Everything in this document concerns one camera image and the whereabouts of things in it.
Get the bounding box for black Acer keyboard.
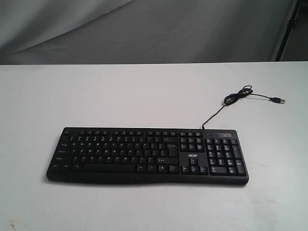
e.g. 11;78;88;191
47;128;249;185

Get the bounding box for grey backdrop cloth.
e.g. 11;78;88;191
0;0;295;64

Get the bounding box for black stand pole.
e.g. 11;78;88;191
274;0;303;62

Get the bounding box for black USB cable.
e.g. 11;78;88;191
201;85;286;130

